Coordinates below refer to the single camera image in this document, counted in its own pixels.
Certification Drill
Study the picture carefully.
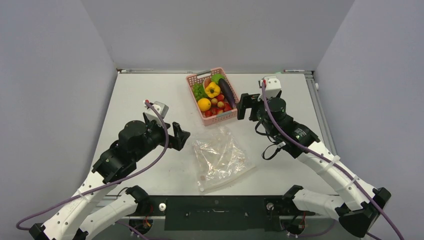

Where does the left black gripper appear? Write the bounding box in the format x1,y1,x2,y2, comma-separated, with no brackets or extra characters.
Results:
132,117,190,161

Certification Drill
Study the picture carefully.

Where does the pink plastic basket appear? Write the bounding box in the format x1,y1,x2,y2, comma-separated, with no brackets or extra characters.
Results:
186,67,239,126

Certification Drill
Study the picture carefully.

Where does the yellow bell pepper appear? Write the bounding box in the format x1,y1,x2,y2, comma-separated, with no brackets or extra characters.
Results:
204,82,221,99

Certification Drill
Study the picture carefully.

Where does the yellow orange lemon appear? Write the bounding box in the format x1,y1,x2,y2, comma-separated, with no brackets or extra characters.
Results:
197,98,212,113

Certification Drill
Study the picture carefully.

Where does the clear zip top bag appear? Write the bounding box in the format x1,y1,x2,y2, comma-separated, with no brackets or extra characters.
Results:
192,126,256,193

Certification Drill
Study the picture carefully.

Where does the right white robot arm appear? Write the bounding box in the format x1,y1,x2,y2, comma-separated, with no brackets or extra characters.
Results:
237,93,391,238

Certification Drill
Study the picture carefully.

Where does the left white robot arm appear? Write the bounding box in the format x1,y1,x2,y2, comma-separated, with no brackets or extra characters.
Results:
29,113,191,240

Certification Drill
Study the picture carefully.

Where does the purple eggplant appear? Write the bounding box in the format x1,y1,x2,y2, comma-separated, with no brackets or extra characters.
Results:
218,78,237,109

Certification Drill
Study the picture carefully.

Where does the red strawberries pile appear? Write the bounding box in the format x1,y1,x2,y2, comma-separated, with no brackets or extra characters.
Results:
203,94,233,118

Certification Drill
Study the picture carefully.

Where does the green round fruit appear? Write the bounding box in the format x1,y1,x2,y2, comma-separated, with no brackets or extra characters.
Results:
210,73,225,85

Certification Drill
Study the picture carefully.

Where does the watermelon slice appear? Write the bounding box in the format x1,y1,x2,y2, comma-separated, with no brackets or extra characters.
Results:
202,77,212,89

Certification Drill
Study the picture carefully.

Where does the green grapes bunch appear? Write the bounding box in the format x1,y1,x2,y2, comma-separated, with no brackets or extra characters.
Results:
191,83,208,101

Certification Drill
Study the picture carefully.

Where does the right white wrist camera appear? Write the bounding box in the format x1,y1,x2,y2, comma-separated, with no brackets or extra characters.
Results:
258,75,282,101

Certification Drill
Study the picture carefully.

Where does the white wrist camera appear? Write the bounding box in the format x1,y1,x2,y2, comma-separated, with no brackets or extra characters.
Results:
143,99,169,127
258,75,282,101

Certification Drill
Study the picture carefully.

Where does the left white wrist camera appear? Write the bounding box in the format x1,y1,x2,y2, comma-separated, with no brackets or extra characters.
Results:
143,99,169,127

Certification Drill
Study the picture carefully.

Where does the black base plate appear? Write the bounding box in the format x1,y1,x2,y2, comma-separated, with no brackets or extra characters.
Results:
128,195,304,234

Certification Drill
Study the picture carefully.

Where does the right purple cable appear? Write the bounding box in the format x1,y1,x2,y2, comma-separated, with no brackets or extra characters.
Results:
260,80,406,240

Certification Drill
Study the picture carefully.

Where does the purple cable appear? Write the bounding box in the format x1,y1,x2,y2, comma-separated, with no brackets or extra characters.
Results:
260,80,406,240
15,101,170,231

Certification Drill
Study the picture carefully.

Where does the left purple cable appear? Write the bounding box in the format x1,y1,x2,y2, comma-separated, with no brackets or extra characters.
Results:
15,101,170,231

